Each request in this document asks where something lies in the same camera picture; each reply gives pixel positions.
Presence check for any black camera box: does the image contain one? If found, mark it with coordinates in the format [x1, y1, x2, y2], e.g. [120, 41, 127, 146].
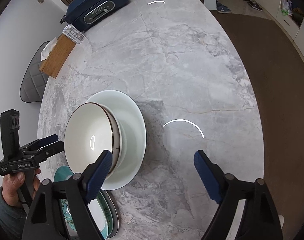
[0, 109, 20, 161]

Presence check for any navy electric cooking pot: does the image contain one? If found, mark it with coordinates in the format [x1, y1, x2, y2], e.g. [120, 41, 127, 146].
[60, 0, 130, 32]

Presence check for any person's left hand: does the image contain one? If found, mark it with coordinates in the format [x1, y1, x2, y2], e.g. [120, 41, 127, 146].
[2, 172, 25, 207]

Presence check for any white storage cabinet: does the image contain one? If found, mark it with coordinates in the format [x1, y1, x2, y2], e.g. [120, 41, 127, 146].
[254, 0, 304, 57]

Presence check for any teal patterned plate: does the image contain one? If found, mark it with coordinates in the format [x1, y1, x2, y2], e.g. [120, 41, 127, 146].
[52, 166, 109, 239]

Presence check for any dark sneaker left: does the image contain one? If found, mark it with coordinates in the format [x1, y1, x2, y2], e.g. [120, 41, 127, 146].
[216, 2, 232, 14]

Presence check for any person's left forearm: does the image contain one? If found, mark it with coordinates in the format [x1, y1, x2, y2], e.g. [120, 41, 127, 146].
[0, 187, 27, 239]

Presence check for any dark bottom plate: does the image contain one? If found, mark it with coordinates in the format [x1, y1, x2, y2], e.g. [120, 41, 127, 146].
[100, 190, 120, 239]

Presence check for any wooden tissue box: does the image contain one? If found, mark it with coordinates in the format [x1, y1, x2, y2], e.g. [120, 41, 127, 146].
[39, 34, 76, 78]

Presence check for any brown-rimmed white bowl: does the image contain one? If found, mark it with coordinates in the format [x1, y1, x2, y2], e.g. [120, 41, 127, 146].
[64, 102, 113, 173]

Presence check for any dark sneaker right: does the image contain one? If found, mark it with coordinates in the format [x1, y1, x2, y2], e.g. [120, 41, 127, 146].
[248, 0, 263, 11]

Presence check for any dark sneaker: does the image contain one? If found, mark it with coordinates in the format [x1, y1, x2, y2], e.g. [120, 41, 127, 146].
[216, 2, 232, 14]
[248, 0, 263, 11]

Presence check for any pale green deep plate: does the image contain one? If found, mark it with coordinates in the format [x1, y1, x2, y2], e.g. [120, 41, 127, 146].
[87, 90, 147, 191]

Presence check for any grey quilted chair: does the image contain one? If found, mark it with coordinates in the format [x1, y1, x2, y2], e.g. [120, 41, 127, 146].
[19, 41, 49, 103]

